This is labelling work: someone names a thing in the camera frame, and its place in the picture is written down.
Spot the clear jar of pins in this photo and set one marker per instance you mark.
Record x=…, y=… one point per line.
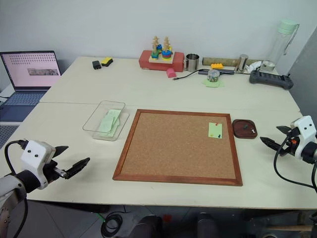
x=213, y=75

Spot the yellow and black sponge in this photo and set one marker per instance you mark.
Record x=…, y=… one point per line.
x=107, y=61

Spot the clear glass cup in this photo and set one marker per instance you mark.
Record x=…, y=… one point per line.
x=268, y=67

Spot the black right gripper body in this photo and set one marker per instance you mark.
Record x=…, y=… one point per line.
x=291, y=145

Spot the grey perforated plate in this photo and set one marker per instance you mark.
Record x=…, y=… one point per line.
x=7, y=135

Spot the red rectangular box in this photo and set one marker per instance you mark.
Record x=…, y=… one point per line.
x=178, y=63

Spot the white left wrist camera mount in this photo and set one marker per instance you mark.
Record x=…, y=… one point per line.
x=34, y=153

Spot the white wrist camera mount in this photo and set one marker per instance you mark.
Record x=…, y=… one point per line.
x=305, y=131
x=34, y=153

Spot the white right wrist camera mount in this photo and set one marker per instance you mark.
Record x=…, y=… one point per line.
x=305, y=131

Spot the brown cardboard tube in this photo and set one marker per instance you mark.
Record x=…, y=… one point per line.
x=227, y=61

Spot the pink arched block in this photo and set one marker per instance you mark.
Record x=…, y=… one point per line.
x=171, y=73

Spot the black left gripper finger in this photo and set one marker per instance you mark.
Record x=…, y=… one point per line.
x=60, y=149
x=78, y=167

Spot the clear plastic container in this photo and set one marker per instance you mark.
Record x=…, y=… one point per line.
x=91, y=124

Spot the colourful stacking toy pieces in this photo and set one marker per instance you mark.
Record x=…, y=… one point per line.
x=156, y=55
x=167, y=54

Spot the clear bottle with green lid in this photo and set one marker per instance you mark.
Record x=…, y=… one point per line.
x=283, y=42

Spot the grey usb hub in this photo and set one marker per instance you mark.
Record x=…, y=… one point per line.
x=226, y=71

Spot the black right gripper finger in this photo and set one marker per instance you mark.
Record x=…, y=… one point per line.
x=270, y=142
x=285, y=129

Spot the yellow toy brick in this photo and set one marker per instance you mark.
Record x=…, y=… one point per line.
x=216, y=66

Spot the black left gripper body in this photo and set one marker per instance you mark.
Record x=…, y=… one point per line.
x=50, y=171

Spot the black power adapter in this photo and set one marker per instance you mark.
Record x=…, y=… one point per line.
x=96, y=65

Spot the stainless steel mug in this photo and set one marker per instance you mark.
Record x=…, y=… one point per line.
x=192, y=63

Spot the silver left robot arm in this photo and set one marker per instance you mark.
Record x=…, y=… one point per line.
x=10, y=188

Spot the dark rounded shape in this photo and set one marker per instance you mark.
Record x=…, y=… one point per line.
x=210, y=225
x=148, y=226

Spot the white crumpled object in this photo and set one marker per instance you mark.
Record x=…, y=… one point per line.
x=254, y=66

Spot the stainless steel cylinder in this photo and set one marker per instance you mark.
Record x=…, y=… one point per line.
x=242, y=64

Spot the green paper coaster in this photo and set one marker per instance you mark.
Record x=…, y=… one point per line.
x=210, y=84

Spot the blue laptop with pink screen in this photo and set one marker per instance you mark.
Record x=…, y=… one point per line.
x=32, y=69

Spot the wood-framed cork board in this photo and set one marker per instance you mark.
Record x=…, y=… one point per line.
x=173, y=146

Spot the dark grey handheld controller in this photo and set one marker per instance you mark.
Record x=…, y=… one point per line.
x=270, y=79

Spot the grey partition panel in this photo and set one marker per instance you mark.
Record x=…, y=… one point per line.
x=305, y=74

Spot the brown wooden tray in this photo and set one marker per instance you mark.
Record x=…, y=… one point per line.
x=241, y=132

